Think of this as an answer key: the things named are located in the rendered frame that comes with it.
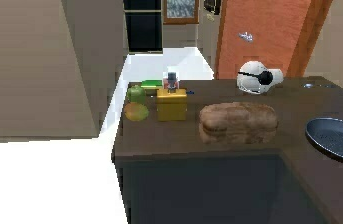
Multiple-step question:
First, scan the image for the yellow green apple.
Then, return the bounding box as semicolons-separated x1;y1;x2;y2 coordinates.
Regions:
124;102;150;123

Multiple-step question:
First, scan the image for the black fridge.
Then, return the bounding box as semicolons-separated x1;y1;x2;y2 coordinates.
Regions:
123;0;164;54

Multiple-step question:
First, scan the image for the grey pepper shaker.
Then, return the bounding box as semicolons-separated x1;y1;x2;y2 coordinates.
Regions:
166;71;178;93

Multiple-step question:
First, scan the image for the white kettle with black handle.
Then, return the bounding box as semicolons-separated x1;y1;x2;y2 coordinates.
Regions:
236;60;284;95

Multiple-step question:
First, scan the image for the dark brown kitchen counter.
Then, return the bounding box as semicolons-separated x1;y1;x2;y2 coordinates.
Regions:
111;76;343;224

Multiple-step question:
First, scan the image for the brown bread loaf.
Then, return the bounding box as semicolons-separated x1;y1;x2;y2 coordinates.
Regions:
198;101;279;145

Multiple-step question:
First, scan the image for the silver door handle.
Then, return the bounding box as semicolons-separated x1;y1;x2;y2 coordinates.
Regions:
238;31;254;43

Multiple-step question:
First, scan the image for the yellow box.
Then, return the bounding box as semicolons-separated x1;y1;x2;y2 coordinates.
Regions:
156;87;188;122

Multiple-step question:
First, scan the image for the green round fruit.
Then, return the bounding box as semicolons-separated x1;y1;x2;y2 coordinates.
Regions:
126;85;147;105

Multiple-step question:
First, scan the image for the wood framed window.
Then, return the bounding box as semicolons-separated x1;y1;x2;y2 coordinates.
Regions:
162;0;200;25

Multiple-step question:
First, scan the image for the green flat sponge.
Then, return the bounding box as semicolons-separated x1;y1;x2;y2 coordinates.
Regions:
140;79;164;90

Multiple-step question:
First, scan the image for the dark blue frying pan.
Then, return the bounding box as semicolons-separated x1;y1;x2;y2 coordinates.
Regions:
304;117;343;167

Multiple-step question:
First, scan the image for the orange room door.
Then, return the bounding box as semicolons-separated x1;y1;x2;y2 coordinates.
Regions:
214;0;334;80

